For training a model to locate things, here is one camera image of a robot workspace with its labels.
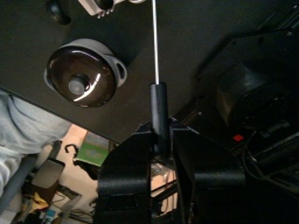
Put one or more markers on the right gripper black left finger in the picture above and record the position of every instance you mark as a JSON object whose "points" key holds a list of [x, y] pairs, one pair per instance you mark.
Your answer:
{"points": [[125, 180]]}

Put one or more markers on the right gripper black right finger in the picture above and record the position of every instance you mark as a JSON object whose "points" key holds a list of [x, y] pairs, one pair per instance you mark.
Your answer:
{"points": [[210, 180]]}

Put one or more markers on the white toy knife holder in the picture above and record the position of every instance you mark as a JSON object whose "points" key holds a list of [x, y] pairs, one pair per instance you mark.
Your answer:
{"points": [[90, 7]]}

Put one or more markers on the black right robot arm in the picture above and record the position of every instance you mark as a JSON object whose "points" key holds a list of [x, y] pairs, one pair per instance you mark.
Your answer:
{"points": [[253, 87]]}

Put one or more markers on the green box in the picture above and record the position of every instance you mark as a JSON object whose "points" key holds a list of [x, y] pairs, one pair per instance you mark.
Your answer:
{"points": [[94, 151]]}

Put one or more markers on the black hook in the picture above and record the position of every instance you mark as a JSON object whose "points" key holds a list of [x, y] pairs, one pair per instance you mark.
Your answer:
{"points": [[73, 148]]}

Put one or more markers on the grey seat panel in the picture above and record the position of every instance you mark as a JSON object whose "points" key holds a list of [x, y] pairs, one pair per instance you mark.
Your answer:
{"points": [[49, 173]]}

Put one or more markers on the grey tube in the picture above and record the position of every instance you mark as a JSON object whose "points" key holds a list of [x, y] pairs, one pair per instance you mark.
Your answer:
{"points": [[15, 183]]}

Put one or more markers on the light grey garment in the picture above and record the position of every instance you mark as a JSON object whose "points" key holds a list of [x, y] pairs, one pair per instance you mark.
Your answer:
{"points": [[23, 125]]}

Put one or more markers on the grey toy cooking pot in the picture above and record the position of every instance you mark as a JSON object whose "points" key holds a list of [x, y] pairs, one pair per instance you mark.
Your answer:
{"points": [[117, 62]]}

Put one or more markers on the dark glass pot lid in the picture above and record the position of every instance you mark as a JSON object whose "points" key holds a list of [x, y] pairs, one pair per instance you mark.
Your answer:
{"points": [[78, 64]]}

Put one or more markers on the black rounded utensil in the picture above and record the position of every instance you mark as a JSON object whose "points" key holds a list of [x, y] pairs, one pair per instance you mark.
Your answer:
{"points": [[61, 16]]}

